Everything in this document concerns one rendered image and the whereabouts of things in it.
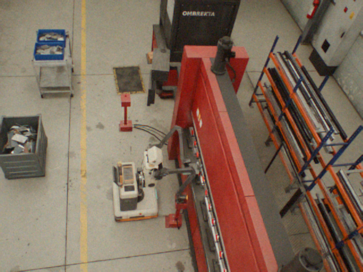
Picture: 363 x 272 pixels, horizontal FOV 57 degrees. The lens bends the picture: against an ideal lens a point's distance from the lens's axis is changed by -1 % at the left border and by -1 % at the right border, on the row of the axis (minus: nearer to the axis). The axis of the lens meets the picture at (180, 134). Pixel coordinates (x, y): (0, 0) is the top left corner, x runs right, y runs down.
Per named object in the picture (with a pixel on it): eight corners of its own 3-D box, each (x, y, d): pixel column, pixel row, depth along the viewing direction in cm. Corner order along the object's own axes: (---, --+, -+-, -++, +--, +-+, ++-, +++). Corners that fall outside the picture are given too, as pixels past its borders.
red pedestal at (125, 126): (118, 123, 639) (118, 92, 576) (131, 123, 644) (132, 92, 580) (118, 132, 627) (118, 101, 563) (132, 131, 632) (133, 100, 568)
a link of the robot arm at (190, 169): (194, 164, 434) (194, 169, 425) (195, 173, 440) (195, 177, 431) (161, 167, 440) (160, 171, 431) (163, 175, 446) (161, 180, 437)
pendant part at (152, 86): (148, 86, 536) (150, 68, 508) (156, 86, 537) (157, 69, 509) (146, 106, 507) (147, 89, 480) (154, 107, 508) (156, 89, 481)
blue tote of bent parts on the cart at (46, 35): (39, 37, 644) (38, 29, 630) (66, 37, 654) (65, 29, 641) (38, 48, 622) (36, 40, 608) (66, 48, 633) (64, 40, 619)
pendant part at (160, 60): (150, 89, 552) (153, 47, 487) (164, 90, 554) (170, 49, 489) (147, 111, 519) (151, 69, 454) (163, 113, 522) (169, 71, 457)
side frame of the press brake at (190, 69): (166, 149, 616) (184, 45, 440) (210, 147, 633) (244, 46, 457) (168, 160, 601) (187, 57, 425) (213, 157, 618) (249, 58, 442)
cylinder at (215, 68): (209, 64, 421) (216, 33, 385) (227, 65, 426) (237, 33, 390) (214, 83, 400) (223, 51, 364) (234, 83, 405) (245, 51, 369)
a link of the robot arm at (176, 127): (177, 122, 456) (174, 123, 446) (184, 128, 455) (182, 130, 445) (156, 145, 468) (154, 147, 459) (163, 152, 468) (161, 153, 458)
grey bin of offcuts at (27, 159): (12, 143, 580) (1, 115, 525) (48, 140, 593) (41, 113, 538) (6, 182, 532) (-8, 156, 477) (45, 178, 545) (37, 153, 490)
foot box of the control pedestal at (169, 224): (165, 216, 531) (165, 212, 522) (180, 216, 534) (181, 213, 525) (165, 228, 519) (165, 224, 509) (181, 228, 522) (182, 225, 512)
